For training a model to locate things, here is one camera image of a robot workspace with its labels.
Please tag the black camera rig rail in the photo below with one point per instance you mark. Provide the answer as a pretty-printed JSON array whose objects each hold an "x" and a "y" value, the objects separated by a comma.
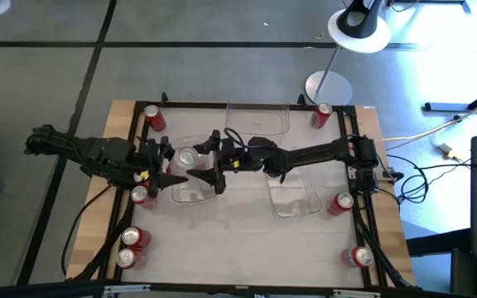
[{"x": 35, "y": 290}]

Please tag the black stand foot bar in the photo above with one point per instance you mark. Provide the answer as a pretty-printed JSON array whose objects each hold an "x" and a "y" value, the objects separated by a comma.
[{"x": 449, "y": 107}]

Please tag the silver metal bracket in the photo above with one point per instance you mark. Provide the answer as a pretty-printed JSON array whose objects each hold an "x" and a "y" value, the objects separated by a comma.
[
  {"x": 356, "y": 293},
  {"x": 126, "y": 289}
]

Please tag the black frame clamp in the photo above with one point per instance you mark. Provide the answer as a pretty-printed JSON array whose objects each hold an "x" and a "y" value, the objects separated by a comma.
[
  {"x": 164, "y": 98},
  {"x": 301, "y": 99}
]

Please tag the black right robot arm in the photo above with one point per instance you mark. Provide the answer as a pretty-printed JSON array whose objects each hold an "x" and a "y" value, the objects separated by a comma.
[{"x": 313, "y": 153}]

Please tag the white table cover sheet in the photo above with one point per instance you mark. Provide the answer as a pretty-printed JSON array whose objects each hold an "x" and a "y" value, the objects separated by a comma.
[{"x": 242, "y": 248}]

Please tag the red soda can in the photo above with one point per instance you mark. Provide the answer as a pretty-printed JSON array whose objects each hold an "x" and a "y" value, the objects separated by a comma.
[
  {"x": 358, "y": 256},
  {"x": 319, "y": 118},
  {"x": 141, "y": 195},
  {"x": 128, "y": 258},
  {"x": 340, "y": 203}
]

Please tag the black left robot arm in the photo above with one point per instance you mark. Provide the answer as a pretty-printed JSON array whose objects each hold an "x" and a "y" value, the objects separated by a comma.
[{"x": 97, "y": 153}]

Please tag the beige power adapter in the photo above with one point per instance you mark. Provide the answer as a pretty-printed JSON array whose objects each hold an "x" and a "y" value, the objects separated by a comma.
[{"x": 445, "y": 150}]

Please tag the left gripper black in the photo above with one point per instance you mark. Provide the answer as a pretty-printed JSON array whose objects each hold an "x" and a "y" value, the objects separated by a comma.
[{"x": 157, "y": 165}]

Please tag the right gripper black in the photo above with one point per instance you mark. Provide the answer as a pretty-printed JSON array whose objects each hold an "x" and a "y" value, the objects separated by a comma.
[{"x": 232, "y": 155}]

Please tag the floor lamp with white head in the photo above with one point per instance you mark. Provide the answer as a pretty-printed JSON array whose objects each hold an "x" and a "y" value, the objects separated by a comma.
[{"x": 358, "y": 39}]

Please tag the silver soda can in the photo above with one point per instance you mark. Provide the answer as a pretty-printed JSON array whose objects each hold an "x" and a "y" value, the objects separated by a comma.
[{"x": 185, "y": 157}]

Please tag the black desk crossbar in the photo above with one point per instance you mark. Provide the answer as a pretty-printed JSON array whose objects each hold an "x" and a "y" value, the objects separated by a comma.
[{"x": 437, "y": 244}]

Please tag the red can with black script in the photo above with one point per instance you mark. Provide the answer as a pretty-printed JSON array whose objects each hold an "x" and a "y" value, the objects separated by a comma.
[
  {"x": 137, "y": 238},
  {"x": 155, "y": 120}
]

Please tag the clear plastic container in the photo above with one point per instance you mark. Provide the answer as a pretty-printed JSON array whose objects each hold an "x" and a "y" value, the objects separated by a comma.
[
  {"x": 257, "y": 122},
  {"x": 193, "y": 192},
  {"x": 294, "y": 198}
]

